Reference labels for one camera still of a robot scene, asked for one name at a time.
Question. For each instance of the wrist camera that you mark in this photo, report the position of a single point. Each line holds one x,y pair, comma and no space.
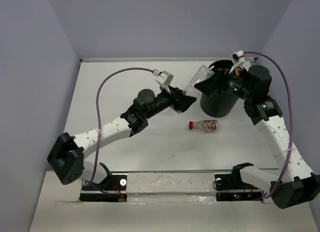
164,78
238,58

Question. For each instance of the small bottle red cap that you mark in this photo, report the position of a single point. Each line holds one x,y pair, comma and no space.
204,125

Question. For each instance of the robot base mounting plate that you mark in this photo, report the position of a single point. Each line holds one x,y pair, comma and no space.
169,187

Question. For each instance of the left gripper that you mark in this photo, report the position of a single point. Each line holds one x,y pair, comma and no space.
183,102

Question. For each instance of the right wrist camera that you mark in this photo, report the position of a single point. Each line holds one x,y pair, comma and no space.
238,58

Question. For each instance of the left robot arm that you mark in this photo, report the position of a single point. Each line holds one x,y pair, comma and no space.
68,154

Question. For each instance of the black cylindrical bin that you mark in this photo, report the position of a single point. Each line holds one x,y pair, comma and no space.
218,106

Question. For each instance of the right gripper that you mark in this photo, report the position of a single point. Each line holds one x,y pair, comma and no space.
218,81

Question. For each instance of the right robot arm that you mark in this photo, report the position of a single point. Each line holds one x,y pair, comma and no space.
297,183

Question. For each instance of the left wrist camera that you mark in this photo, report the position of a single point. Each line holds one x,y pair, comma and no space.
164,78

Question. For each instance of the clear bottle blue cap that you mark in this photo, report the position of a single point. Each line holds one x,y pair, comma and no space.
202,74

